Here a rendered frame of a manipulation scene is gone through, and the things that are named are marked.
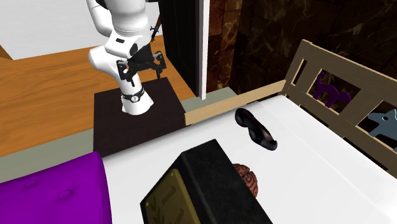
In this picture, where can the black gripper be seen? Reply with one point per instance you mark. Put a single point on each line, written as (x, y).
(142, 59)

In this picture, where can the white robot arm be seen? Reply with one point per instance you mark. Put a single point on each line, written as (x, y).
(124, 18)

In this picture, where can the dark robot stand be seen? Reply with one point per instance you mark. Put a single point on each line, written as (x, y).
(124, 130)

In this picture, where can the black eye mask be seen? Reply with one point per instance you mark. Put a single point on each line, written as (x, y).
(256, 130)

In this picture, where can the black box with gold panel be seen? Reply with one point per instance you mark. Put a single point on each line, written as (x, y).
(217, 186)

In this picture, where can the brown brain-shaped figure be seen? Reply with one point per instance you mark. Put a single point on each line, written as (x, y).
(248, 178)

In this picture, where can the purple cushion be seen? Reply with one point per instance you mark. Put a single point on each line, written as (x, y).
(52, 192)

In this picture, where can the purple cat figure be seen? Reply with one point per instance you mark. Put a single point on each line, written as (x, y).
(327, 90)

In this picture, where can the grey-blue animal figure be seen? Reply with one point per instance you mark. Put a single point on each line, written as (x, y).
(384, 124)

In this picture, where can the black door with white frame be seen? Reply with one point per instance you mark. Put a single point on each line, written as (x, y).
(180, 43)

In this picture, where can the white bed with wooden frame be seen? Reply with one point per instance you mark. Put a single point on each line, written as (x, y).
(310, 173)

